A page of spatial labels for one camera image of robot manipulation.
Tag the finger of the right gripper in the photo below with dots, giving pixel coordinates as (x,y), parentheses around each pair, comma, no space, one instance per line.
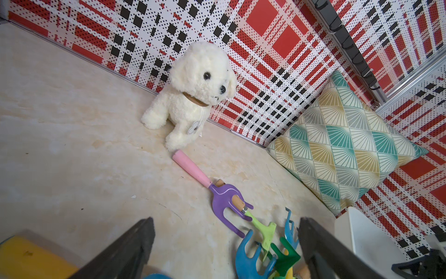
(431,266)

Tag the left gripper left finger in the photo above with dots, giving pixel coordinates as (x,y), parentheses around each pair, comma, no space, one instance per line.
(125,258)

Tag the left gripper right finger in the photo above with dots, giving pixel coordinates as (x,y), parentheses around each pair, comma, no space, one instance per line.
(326,257)

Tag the dark green rake wooden handle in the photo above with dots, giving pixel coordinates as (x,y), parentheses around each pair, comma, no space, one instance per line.
(285,262)

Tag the white plastic storage box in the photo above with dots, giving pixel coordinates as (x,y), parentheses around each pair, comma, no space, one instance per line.
(368,242)

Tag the light green rake near purple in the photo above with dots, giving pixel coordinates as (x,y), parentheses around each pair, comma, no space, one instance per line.
(267,232)

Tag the teal yellow patterned pillow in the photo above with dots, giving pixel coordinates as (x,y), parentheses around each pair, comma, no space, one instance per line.
(340,148)

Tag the white plush dog toy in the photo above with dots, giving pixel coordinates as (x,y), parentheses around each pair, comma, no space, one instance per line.
(200,79)

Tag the purple rake pink handle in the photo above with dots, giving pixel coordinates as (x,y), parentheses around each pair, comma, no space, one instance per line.
(224,196)

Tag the black wall hook rail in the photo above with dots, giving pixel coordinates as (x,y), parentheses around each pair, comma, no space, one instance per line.
(334,25)

